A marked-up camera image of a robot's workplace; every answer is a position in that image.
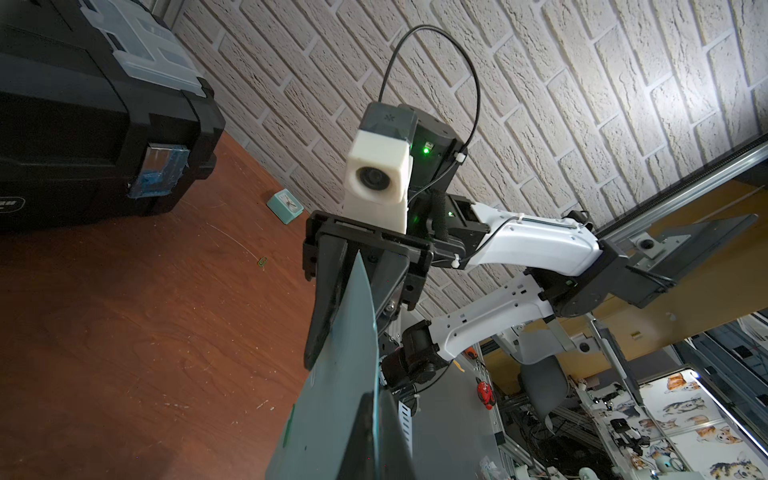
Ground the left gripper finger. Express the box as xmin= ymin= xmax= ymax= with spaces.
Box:
xmin=375 ymin=390 xmax=416 ymax=480

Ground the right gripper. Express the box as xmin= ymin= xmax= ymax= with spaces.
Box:
xmin=303 ymin=211 xmax=434 ymax=371

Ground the light blue paper sheet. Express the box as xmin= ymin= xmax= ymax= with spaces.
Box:
xmin=265 ymin=254 xmax=379 ymax=479

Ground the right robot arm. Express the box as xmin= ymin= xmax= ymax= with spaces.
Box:
xmin=303 ymin=102 xmax=754 ymax=389

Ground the small teal alarm clock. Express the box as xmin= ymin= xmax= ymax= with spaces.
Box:
xmin=267 ymin=189 xmax=304 ymax=225

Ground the black plastic toolbox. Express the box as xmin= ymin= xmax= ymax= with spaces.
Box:
xmin=1 ymin=1 xmax=225 ymax=232

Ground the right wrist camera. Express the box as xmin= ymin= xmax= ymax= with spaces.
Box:
xmin=342 ymin=102 xmax=418 ymax=234

